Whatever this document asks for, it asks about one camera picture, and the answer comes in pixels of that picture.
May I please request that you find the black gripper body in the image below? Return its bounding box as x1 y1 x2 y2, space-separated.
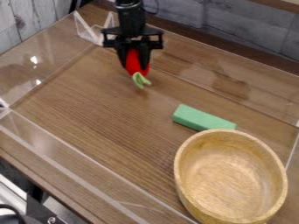
102 0 165 49

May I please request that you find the black cable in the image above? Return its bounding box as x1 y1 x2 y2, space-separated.
0 203 29 224

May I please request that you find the black metal table bracket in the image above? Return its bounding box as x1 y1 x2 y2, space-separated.
26 194 61 224

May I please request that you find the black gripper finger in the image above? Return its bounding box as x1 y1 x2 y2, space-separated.
139 43 151 70
115 42 129 67

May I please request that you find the green foam block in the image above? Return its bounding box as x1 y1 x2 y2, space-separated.
173 104 238 131

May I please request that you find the wooden bowl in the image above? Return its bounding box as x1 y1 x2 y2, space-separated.
174 129 289 224

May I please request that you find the clear acrylic enclosure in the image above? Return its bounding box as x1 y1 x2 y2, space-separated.
0 8 299 224

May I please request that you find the red plush strawberry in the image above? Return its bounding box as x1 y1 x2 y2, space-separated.
126 48 151 89

